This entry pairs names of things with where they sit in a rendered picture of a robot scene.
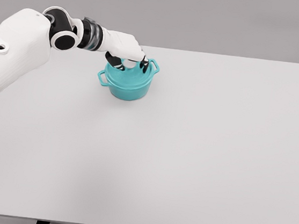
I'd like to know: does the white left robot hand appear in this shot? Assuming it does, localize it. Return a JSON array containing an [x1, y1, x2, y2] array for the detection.
[[103, 30, 154, 75]]

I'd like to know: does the teal pot lid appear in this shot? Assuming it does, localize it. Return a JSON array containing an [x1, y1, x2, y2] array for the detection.
[[103, 55, 157, 89]]

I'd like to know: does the teal pot with handles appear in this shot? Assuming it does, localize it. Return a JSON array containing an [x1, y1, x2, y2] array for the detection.
[[94, 52, 162, 104]]

